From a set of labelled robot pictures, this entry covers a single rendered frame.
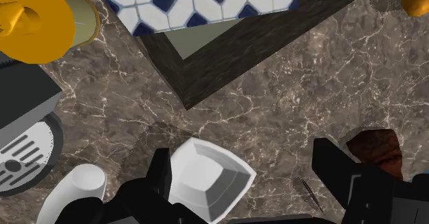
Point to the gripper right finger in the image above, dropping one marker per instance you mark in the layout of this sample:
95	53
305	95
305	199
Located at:
368	193

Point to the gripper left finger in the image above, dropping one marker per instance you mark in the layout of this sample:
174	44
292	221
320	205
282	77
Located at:
147	196

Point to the brown rounded object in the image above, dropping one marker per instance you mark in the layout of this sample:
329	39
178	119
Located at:
378	149

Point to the thin dark stick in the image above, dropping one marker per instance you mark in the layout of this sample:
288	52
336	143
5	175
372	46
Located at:
311	195

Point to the white square bowl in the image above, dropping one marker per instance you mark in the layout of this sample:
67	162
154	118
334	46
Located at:
207	176

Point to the white cylindrical cup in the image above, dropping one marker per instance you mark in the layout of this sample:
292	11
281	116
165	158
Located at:
77	183

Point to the black and grey coffee machine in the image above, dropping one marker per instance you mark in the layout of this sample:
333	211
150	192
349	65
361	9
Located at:
23	96

